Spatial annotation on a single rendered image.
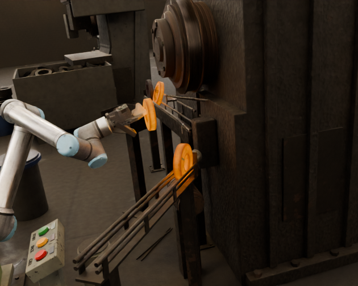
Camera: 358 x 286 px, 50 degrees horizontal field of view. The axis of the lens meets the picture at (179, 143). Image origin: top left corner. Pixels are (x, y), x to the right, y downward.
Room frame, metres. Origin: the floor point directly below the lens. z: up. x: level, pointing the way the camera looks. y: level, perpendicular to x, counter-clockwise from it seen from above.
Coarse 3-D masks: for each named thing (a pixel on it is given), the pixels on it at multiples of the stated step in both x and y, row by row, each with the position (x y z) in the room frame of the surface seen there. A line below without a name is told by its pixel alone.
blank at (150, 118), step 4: (144, 100) 1.81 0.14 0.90; (148, 100) 1.79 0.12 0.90; (144, 104) 1.82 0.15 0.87; (148, 104) 1.77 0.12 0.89; (152, 104) 1.77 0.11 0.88; (144, 108) 1.84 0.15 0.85; (148, 108) 1.75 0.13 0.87; (152, 108) 1.75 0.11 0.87; (148, 112) 1.74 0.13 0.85; (152, 112) 1.74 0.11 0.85; (144, 116) 1.86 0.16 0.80; (148, 116) 1.75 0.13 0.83; (152, 116) 1.74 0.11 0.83; (148, 120) 1.76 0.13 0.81; (152, 120) 1.74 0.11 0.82; (148, 124) 1.78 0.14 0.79; (152, 124) 1.74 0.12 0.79; (156, 124) 1.75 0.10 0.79; (148, 128) 1.79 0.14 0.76; (152, 128) 1.76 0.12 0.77
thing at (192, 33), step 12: (168, 0) 2.00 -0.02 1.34; (180, 0) 1.90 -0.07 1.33; (180, 12) 1.81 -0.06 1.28; (192, 12) 1.81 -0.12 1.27; (192, 24) 1.77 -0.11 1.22; (192, 36) 1.75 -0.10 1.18; (192, 48) 1.74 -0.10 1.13; (192, 60) 1.75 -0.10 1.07; (192, 72) 1.76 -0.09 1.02; (192, 84) 1.81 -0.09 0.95
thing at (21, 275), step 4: (24, 272) 1.76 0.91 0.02; (16, 276) 1.72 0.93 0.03; (20, 276) 1.73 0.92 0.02; (24, 276) 1.72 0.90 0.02; (12, 280) 1.70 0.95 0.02; (16, 280) 1.70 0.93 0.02; (20, 280) 1.69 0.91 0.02; (24, 280) 1.70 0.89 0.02; (12, 284) 1.67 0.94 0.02; (16, 284) 1.66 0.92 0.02; (20, 284) 1.66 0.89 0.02; (24, 284) 1.68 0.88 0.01
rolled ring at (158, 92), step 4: (156, 84) 2.90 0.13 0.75; (160, 84) 2.79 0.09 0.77; (156, 88) 2.88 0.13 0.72; (160, 88) 2.76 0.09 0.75; (156, 92) 2.89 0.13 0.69; (160, 92) 2.74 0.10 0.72; (156, 96) 2.88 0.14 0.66; (160, 96) 2.74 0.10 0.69; (156, 100) 2.76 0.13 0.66; (160, 100) 2.74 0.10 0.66
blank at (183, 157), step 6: (180, 144) 1.46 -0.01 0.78; (186, 144) 1.47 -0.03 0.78; (180, 150) 1.42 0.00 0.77; (186, 150) 1.46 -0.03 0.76; (174, 156) 1.41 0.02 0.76; (180, 156) 1.40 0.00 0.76; (186, 156) 1.48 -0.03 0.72; (192, 156) 1.52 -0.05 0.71; (174, 162) 1.39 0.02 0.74; (180, 162) 1.39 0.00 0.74; (186, 162) 1.49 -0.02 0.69; (192, 162) 1.51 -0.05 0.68; (174, 168) 1.39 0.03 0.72; (180, 168) 1.38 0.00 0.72; (186, 168) 1.47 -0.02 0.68; (174, 174) 1.39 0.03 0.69; (180, 174) 1.38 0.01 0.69; (186, 180) 1.43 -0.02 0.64
